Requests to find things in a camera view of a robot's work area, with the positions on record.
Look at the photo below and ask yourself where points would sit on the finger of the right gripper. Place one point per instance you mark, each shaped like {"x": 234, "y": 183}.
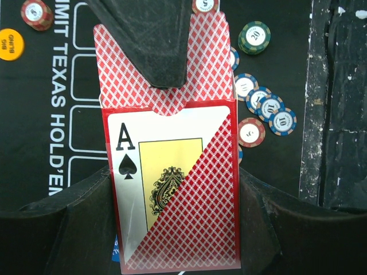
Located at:
{"x": 152, "y": 34}

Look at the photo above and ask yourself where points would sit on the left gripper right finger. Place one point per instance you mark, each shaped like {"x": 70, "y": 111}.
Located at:
{"x": 281, "y": 234}

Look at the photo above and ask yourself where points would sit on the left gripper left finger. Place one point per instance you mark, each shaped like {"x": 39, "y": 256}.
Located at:
{"x": 71, "y": 232}

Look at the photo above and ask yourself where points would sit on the red chips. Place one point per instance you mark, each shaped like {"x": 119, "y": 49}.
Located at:
{"x": 205, "y": 6}
{"x": 37, "y": 15}

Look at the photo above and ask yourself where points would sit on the blue chips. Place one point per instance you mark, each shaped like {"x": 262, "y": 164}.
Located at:
{"x": 240, "y": 154}

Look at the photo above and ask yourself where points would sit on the green poker chip stack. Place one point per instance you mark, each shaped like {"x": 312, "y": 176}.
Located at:
{"x": 254, "y": 37}

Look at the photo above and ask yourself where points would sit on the red poker chip stack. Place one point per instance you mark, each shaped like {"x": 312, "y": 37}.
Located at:
{"x": 251, "y": 132}

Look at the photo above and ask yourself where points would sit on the red playing card deck box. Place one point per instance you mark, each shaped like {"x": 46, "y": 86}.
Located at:
{"x": 173, "y": 155}

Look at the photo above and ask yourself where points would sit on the blue poker chip stack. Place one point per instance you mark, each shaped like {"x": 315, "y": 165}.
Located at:
{"x": 271, "y": 109}

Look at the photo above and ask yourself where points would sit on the blue round blind button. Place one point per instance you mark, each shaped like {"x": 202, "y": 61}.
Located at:
{"x": 115, "y": 251}

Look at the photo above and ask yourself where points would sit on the black poker felt mat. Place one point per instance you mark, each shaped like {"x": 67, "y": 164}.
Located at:
{"x": 51, "y": 124}

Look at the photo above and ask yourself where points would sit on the yellow round blind button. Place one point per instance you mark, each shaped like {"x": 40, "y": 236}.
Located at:
{"x": 12, "y": 44}

